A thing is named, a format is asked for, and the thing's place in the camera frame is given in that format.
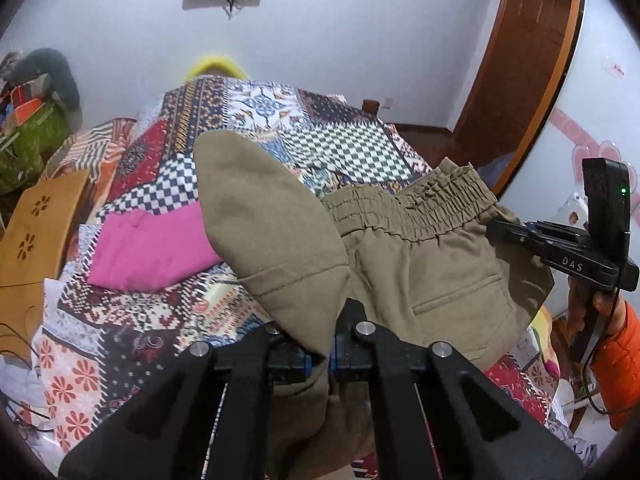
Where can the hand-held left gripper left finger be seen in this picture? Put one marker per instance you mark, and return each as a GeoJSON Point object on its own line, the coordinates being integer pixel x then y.
{"type": "Point", "coordinates": [287, 362]}

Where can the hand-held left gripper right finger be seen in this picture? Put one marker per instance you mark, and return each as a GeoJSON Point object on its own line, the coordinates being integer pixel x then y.
{"type": "Point", "coordinates": [345, 355]}

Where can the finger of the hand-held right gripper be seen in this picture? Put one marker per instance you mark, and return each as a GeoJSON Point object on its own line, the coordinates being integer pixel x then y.
{"type": "Point", "coordinates": [515, 240]}

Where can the olive green pants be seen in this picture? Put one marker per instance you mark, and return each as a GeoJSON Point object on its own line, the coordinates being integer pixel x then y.
{"type": "Point", "coordinates": [425, 270]}

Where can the person's right forearm orange sleeve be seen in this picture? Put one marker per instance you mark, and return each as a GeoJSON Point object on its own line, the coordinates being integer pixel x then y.
{"type": "Point", "coordinates": [620, 360]}

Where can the person's right hand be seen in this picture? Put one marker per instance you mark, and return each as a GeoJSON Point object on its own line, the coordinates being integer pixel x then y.
{"type": "Point", "coordinates": [575, 315]}

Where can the white plush toy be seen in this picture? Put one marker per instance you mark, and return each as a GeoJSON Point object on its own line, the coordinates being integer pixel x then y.
{"type": "Point", "coordinates": [572, 210]}

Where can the wooden door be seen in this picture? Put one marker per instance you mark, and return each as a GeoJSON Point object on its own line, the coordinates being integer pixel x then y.
{"type": "Point", "coordinates": [525, 60]}

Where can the pink folded cloth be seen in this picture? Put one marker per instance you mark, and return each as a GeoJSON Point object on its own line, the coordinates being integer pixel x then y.
{"type": "Point", "coordinates": [150, 250]}

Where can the patchwork printed blanket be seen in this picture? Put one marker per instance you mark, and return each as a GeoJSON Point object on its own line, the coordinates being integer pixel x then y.
{"type": "Point", "coordinates": [350, 150]}

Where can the wooden stool with flower cutouts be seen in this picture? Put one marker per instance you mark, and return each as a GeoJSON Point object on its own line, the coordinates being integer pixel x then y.
{"type": "Point", "coordinates": [40, 240]}

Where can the striped orange cloth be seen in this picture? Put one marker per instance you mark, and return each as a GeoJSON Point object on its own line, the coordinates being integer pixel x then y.
{"type": "Point", "coordinates": [95, 145]}

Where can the yellow pillow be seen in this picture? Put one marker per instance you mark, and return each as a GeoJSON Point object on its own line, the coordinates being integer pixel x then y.
{"type": "Point", "coordinates": [215, 66]}

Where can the grey cloth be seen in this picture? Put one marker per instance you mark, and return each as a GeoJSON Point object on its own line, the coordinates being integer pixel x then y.
{"type": "Point", "coordinates": [50, 75]}

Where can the pink flower wall sticker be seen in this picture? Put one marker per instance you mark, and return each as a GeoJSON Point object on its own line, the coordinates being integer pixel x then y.
{"type": "Point", "coordinates": [590, 145]}

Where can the white wall socket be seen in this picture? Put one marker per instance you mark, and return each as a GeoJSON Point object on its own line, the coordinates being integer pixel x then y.
{"type": "Point", "coordinates": [387, 105]}

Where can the wooden bed post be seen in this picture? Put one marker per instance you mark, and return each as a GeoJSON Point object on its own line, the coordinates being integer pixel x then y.
{"type": "Point", "coordinates": [371, 107]}

